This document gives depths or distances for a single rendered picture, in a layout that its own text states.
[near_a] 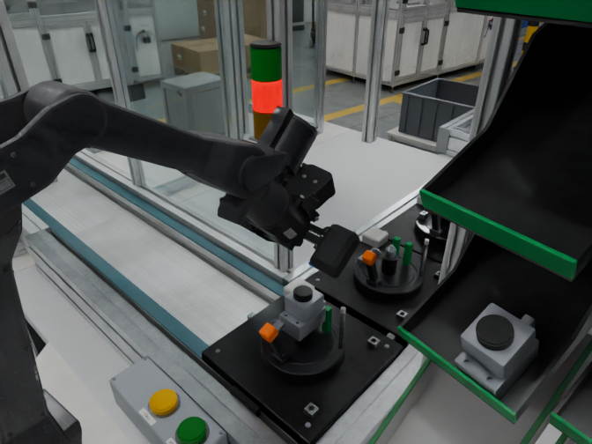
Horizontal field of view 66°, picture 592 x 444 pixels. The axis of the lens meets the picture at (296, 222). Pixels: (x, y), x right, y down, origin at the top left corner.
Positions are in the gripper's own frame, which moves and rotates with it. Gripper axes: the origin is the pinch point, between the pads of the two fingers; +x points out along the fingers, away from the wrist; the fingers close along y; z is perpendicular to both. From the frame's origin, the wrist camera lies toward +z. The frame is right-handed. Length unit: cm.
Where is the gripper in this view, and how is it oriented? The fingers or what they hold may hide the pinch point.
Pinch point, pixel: (308, 243)
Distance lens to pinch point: 66.0
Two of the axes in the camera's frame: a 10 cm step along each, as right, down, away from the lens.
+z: 5.4, -8.3, 1.5
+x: 4.3, 4.3, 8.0
